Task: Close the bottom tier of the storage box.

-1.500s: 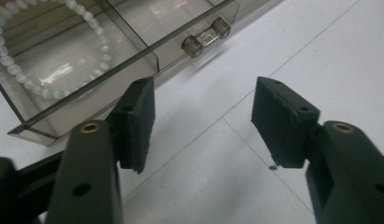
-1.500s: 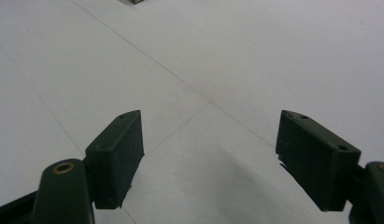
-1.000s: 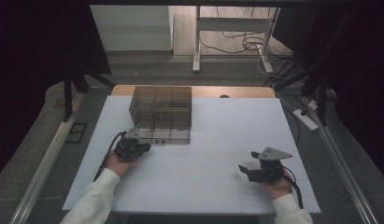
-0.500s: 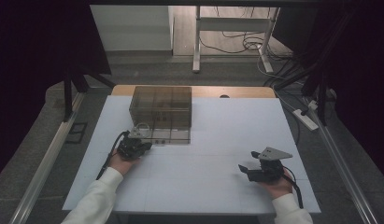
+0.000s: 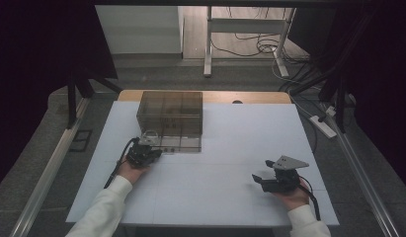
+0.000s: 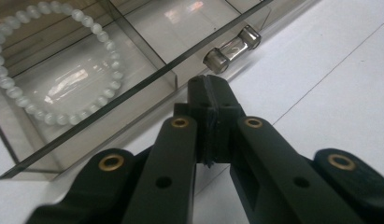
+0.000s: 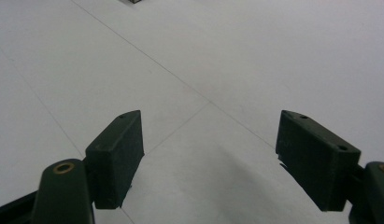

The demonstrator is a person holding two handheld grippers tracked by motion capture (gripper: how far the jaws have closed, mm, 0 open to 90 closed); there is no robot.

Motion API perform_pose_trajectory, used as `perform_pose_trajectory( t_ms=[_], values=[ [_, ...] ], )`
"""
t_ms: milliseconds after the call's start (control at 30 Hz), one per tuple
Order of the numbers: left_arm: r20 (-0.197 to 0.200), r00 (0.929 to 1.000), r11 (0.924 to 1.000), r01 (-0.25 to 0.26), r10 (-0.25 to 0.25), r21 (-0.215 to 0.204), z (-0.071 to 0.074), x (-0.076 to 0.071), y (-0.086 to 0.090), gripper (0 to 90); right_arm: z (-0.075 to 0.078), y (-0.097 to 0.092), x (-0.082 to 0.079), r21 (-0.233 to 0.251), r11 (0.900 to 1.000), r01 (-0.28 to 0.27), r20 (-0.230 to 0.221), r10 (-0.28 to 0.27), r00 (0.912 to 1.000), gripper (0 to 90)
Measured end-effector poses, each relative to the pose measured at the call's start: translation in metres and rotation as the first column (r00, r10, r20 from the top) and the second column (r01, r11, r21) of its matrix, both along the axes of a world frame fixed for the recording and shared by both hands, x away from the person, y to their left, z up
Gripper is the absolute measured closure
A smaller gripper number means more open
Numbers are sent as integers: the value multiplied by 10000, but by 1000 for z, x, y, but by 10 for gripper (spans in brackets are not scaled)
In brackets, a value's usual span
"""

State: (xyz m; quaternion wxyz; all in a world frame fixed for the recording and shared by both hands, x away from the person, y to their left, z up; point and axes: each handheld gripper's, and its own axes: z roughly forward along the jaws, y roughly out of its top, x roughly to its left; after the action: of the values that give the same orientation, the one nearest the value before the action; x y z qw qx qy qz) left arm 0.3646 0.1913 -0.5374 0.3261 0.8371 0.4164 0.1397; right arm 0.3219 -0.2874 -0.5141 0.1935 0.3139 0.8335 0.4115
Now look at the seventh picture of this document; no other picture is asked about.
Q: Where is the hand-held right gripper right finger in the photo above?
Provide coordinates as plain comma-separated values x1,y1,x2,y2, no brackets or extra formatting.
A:
275,109,363,213

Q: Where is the white table mat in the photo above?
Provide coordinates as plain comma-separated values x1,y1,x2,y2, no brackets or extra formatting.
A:
0,0,384,224

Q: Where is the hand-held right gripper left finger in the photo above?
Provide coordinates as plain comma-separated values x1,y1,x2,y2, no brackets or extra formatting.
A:
84,109,147,210

